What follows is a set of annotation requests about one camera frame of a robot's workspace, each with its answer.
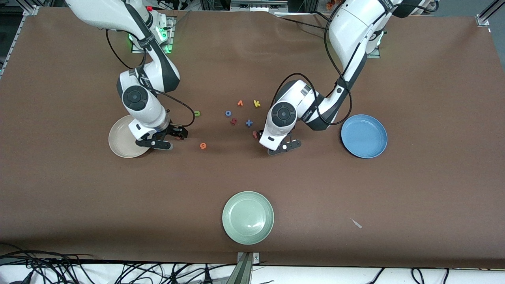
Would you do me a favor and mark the beige brown plate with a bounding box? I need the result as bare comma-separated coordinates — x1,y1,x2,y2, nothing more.
108,114,152,159

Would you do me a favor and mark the pale green plate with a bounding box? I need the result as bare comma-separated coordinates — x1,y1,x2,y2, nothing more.
222,191,275,245

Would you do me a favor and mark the blue plate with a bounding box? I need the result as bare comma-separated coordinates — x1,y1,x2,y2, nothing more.
341,114,388,159

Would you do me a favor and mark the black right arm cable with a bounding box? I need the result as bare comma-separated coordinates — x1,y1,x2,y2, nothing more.
105,28,196,128

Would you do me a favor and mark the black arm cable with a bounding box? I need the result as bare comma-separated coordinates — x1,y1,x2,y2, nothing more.
105,28,196,128
272,0,354,126

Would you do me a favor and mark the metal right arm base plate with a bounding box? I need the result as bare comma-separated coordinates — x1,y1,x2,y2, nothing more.
131,16,177,54

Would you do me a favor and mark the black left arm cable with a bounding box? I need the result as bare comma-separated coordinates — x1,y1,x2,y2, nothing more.
272,0,354,126

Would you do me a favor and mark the black table cable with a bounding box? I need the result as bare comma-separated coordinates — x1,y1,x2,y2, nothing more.
276,16,330,31

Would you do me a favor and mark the aluminium frame rail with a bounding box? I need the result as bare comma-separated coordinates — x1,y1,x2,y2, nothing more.
230,0,289,13

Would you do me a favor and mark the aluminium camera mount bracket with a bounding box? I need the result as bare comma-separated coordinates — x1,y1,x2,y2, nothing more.
236,252,260,284

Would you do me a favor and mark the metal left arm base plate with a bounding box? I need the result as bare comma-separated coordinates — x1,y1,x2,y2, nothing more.
365,37,382,59

